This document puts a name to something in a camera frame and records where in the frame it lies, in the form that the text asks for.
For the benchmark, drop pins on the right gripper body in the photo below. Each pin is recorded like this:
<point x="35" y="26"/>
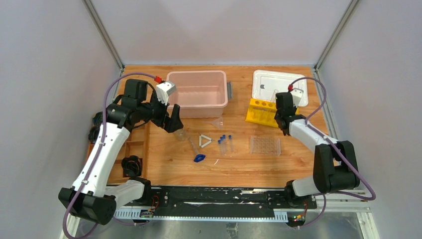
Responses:
<point x="277" y="116"/>

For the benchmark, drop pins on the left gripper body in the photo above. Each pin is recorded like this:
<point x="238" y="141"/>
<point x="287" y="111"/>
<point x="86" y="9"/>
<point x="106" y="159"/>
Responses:
<point x="167" y="118"/>

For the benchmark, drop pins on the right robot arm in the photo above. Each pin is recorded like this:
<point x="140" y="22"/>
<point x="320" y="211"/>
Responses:
<point x="335" y="163"/>

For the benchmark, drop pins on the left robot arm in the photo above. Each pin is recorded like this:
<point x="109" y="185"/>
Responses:
<point x="88" y="198"/>

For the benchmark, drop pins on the yellow test tube rack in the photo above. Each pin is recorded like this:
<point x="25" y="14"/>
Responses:
<point x="261" y="112"/>

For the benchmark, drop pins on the small glass flask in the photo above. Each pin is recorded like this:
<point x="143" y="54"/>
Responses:
<point x="181" y="135"/>

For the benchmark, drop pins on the wooden compartment tray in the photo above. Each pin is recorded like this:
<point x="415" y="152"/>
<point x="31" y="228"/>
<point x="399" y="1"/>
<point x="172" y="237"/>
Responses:
<point x="136" y="144"/>

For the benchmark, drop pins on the white plastic lid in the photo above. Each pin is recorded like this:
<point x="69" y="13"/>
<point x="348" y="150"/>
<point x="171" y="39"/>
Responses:
<point x="265" y="82"/>

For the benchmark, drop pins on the glass graduated tube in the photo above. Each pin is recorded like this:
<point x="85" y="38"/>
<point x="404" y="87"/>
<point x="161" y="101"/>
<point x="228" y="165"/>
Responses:
<point x="194" y="147"/>

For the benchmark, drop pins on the clear well plate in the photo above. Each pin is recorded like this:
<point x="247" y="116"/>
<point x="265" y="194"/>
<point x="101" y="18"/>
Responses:
<point x="265" y="145"/>

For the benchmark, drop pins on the pink plastic bin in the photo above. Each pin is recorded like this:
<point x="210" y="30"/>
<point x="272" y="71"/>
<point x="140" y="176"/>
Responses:
<point x="199" y="94"/>

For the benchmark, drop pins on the clay pipe triangle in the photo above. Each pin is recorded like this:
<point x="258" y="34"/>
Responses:
<point x="204" y="141"/>

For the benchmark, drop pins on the rolled dark floral tie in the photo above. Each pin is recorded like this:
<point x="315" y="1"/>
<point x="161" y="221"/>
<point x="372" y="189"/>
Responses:
<point x="132" y="166"/>

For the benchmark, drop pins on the blue plastic clip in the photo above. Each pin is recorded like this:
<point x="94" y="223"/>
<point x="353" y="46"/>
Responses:
<point x="199" y="157"/>

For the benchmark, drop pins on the clear plastic funnel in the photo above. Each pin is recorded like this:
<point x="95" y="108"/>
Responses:
<point x="218" y="123"/>

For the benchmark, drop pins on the blue capped tube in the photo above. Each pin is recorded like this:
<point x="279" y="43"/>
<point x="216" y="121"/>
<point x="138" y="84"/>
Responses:
<point x="224" y="143"/>
<point x="221" y="147"/>
<point x="230" y="139"/>

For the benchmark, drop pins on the rolled patterned tie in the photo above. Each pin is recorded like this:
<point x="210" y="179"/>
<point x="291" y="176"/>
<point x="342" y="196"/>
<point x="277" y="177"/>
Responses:
<point x="93" y="134"/>
<point x="97" y="119"/>

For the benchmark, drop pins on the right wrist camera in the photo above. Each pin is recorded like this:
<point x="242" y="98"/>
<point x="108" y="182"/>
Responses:
<point x="297" y="95"/>

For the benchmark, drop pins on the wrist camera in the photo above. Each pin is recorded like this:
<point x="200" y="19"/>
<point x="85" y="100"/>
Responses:
<point x="297" y="95"/>
<point x="164" y="90"/>

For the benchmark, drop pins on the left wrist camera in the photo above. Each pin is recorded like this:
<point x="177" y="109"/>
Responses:
<point x="164" y="90"/>

